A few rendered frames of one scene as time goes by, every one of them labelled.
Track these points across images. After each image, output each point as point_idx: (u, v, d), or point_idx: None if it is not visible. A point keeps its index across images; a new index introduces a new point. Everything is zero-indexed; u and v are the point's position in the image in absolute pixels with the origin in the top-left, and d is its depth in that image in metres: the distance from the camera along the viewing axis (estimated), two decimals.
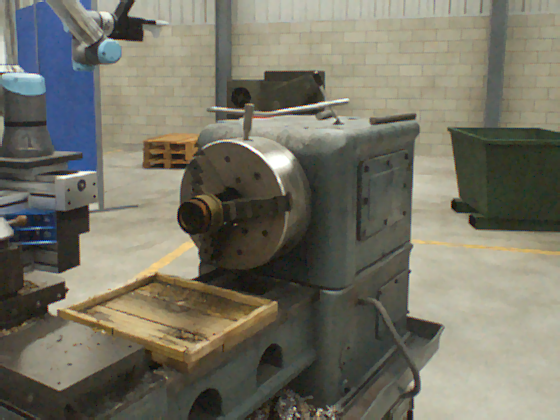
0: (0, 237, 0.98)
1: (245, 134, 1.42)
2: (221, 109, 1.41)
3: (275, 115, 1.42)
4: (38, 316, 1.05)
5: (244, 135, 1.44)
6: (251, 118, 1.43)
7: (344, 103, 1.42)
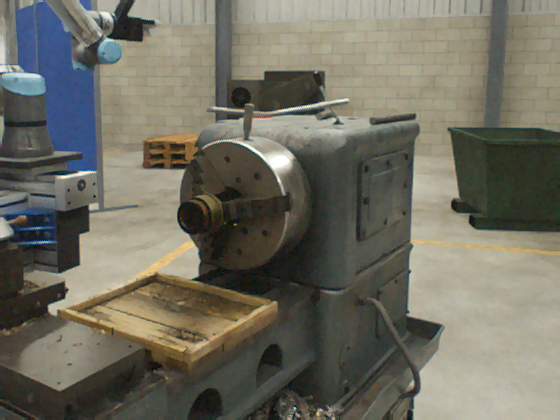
0: (0, 237, 0.98)
1: (245, 134, 1.42)
2: (221, 109, 1.41)
3: (275, 115, 1.42)
4: (38, 316, 1.05)
5: (244, 135, 1.44)
6: (251, 118, 1.43)
7: (344, 103, 1.42)
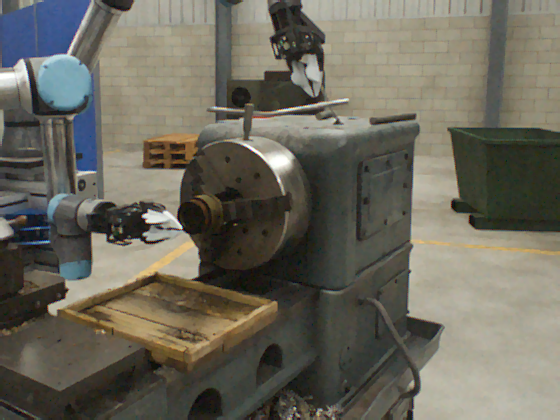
0: (0, 237, 0.98)
1: (245, 134, 1.42)
2: (221, 109, 1.41)
3: (275, 115, 1.42)
4: (38, 316, 1.05)
5: (244, 135, 1.44)
6: (251, 118, 1.43)
7: (344, 103, 1.42)
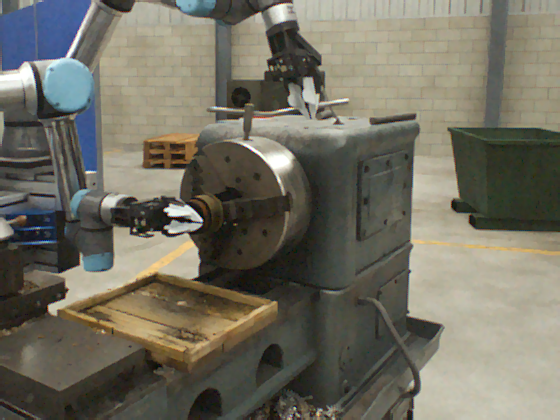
0: (0, 237, 0.98)
1: (245, 134, 1.42)
2: (221, 109, 1.41)
3: (275, 115, 1.42)
4: (38, 316, 1.05)
5: (244, 135, 1.44)
6: (251, 118, 1.43)
7: (344, 103, 1.42)
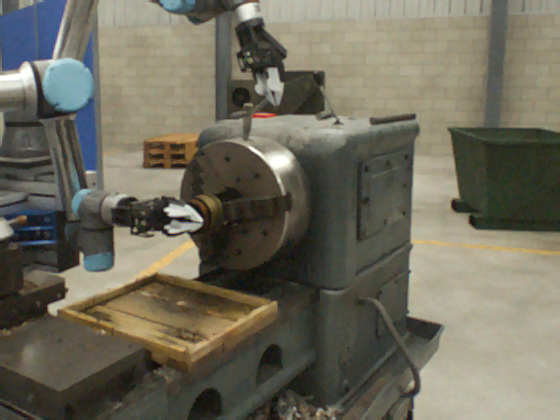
0: (0, 237, 0.98)
1: (248, 134, 1.43)
2: (240, 113, 1.36)
3: (258, 111, 1.48)
4: (38, 316, 1.05)
5: (243, 135, 1.43)
6: (245, 117, 1.43)
7: None
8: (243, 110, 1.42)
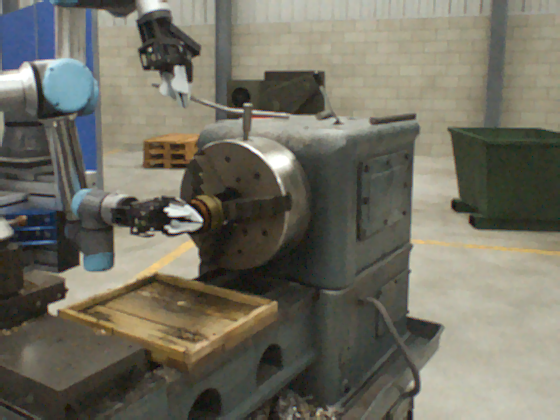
0: (0, 237, 0.98)
1: (247, 133, 1.44)
2: (275, 113, 1.42)
3: (221, 110, 1.43)
4: (38, 316, 1.05)
5: (247, 136, 1.43)
6: (243, 118, 1.42)
7: (157, 86, 1.44)
8: (247, 111, 1.41)
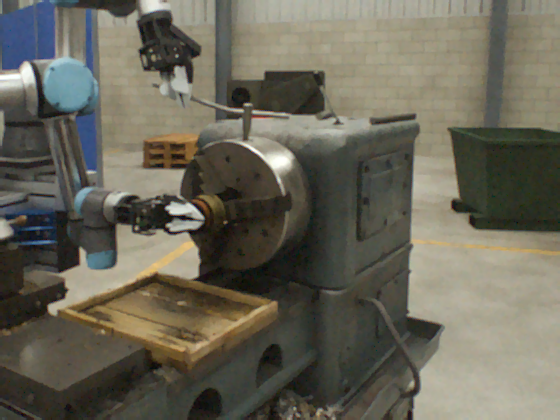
0: (0, 237, 0.98)
1: (247, 133, 1.44)
2: (275, 113, 1.42)
3: (221, 110, 1.43)
4: (38, 316, 1.05)
5: (247, 136, 1.43)
6: (243, 118, 1.42)
7: (157, 86, 1.44)
8: (247, 111, 1.41)
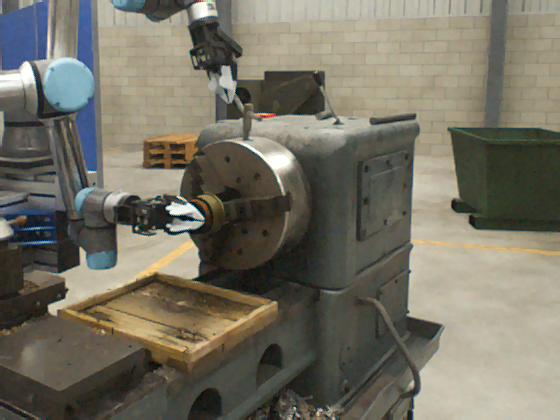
0: (0, 237, 0.98)
1: (249, 134, 1.43)
2: None
3: (242, 109, 1.48)
4: (38, 316, 1.05)
5: (244, 136, 1.43)
6: (243, 117, 1.43)
7: None
8: (243, 110, 1.42)
